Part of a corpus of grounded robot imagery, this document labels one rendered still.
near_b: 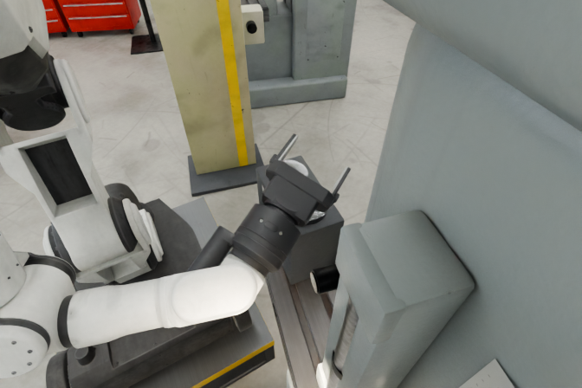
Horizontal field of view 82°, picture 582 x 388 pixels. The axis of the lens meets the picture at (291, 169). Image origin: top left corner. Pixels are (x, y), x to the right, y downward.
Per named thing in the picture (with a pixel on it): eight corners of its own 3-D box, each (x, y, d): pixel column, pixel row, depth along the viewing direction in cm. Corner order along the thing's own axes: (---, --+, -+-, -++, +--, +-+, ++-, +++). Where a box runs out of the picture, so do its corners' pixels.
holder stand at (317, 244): (290, 286, 78) (290, 235, 64) (260, 216, 93) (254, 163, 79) (336, 268, 82) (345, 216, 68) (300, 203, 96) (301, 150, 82)
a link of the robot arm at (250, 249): (292, 255, 48) (246, 329, 44) (281, 258, 58) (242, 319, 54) (226, 210, 48) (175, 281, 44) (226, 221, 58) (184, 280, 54)
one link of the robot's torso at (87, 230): (74, 259, 87) (-23, 77, 71) (144, 232, 93) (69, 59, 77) (65, 292, 74) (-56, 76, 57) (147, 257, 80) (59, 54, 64)
